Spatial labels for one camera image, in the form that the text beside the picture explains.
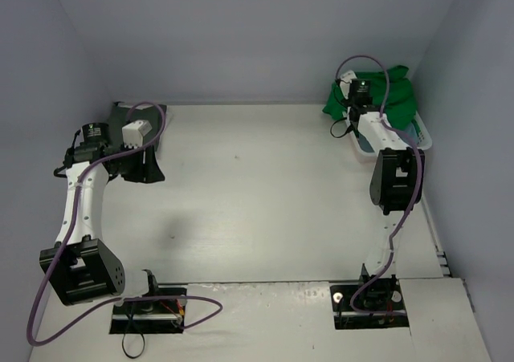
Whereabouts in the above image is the green t shirt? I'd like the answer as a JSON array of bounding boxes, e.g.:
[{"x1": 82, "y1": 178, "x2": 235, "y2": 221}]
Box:
[{"x1": 322, "y1": 65, "x2": 418, "y2": 130}]

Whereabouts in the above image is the grey t shirt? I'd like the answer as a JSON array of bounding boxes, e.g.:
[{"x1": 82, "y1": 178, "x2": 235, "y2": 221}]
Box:
[{"x1": 106, "y1": 101, "x2": 162, "y2": 148}]

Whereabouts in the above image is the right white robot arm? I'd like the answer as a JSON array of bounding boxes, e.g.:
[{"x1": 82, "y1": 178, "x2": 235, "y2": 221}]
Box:
[{"x1": 335, "y1": 78, "x2": 425, "y2": 307}]

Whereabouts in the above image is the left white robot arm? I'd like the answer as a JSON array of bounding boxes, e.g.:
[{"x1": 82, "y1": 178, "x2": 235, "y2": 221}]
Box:
[{"x1": 39, "y1": 120, "x2": 165, "y2": 306}]

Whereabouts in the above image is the light blue t shirt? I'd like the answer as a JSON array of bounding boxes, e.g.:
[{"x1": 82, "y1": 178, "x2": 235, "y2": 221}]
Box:
[{"x1": 357, "y1": 122, "x2": 419, "y2": 153}]

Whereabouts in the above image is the white laundry basket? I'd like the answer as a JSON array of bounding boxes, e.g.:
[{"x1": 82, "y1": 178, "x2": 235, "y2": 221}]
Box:
[{"x1": 349, "y1": 112, "x2": 432, "y2": 163}]

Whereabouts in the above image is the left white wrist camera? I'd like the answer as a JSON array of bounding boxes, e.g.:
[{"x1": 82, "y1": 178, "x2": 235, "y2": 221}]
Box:
[{"x1": 121, "y1": 120, "x2": 152, "y2": 149}]

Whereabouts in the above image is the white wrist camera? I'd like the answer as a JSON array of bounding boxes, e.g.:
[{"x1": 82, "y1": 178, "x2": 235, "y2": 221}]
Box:
[
  {"x1": 121, "y1": 120, "x2": 152, "y2": 149},
  {"x1": 337, "y1": 70, "x2": 357, "y2": 100}
]

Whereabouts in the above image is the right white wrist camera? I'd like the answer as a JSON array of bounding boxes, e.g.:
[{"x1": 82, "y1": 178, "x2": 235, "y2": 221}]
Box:
[{"x1": 337, "y1": 70, "x2": 357, "y2": 100}]

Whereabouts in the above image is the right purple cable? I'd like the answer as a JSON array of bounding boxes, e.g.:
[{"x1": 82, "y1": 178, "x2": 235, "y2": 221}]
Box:
[{"x1": 335, "y1": 55, "x2": 426, "y2": 313}]

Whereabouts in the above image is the purple cable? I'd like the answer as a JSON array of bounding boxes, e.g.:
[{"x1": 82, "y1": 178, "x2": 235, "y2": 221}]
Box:
[
  {"x1": 335, "y1": 55, "x2": 426, "y2": 313},
  {"x1": 26, "y1": 101, "x2": 224, "y2": 346}
]

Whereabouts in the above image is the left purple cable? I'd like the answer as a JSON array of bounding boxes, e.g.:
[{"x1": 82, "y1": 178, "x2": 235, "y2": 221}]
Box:
[{"x1": 26, "y1": 101, "x2": 224, "y2": 346}]

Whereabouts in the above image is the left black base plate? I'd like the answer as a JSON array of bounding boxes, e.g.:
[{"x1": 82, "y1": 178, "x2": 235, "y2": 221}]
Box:
[{"x1": 109, "y1": 299, "x2": 186, "y2": 335}]

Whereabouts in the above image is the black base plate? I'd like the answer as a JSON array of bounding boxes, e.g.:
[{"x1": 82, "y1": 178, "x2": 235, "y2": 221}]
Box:
[
  {"x1": 109, "y1": 299, "x2": 186, "y2": 335},
  {"x1": 329, "y1": 283, "x2": 410, "y2": 331}
]

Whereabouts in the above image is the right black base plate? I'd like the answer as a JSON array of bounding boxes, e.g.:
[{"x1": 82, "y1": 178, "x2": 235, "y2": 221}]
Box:
[{"x1": 329, "y1": 283, "x2": 410, "y2": 331}]

